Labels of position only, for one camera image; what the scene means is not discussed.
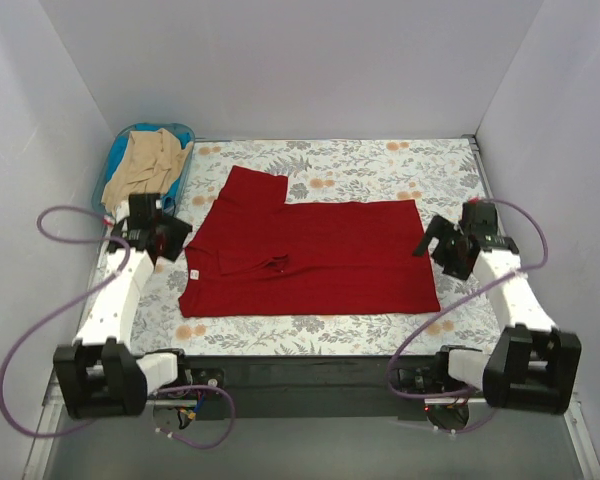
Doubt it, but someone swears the red t shirt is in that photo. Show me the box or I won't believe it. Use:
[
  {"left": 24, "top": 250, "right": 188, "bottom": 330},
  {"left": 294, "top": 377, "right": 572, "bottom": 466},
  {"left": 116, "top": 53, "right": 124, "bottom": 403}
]
[{"left": 179, "top": 166, "right": 440, "bottom": 317}]

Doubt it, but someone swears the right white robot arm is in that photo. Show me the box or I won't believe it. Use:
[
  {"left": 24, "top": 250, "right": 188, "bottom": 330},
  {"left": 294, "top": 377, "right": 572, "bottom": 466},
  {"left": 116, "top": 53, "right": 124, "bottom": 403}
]
[{"left": 414, "top": 200, "right": 582, "bottom": 415}]

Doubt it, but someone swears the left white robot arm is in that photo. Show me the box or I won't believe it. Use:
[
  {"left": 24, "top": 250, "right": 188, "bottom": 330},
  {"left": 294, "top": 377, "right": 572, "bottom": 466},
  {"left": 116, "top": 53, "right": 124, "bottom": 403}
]
[{"left": 53, "top": 193, "right": 193, "bottom": 420}]

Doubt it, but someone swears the beige t shirt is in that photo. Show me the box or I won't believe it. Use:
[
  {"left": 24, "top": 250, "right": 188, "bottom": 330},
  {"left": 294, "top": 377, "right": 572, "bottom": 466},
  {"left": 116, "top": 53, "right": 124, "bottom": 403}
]
[{"left": 101, "top": 128, "right": 194, "bottom": 213}]

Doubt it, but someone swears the blue plastic basket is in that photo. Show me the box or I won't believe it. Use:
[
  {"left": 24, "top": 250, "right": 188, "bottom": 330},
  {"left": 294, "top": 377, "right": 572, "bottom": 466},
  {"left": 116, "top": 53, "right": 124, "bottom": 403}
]
[{"left": 91, "top": 122, "right": 196, "bottom": 216}]

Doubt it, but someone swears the blue t shirt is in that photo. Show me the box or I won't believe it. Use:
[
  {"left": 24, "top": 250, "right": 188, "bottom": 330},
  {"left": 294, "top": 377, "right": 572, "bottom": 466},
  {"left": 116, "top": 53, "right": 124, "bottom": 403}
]
[{"left": 98, "top": 123, "right": 195, "bottom": 214}]

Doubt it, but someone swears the floral table mat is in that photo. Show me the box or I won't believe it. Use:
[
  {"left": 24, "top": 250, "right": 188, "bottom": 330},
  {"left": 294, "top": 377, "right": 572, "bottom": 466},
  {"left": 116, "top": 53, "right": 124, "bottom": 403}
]
[{"left": 130, "top": 139, "right": 500, "bottom": 355}]

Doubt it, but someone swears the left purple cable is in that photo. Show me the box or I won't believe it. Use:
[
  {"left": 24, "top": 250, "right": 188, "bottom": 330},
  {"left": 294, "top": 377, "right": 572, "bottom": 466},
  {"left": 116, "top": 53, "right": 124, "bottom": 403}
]
[{"left": 0, "top": 205, "right": 237, "bottom": 449}]

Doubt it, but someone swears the aluminium rail frame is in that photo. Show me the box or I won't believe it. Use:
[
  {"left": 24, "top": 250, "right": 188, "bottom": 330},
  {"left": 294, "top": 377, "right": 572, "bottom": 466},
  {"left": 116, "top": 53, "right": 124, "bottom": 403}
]
[{"left": 22, "top": 134, "right": 600, "bottom": 480}]

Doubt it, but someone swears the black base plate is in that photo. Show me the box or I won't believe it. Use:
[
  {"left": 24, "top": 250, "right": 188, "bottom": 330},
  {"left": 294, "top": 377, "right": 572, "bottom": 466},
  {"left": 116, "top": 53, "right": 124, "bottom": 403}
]
[{"left": 148, "top": 355, "right": 468, "bottom": 421}]

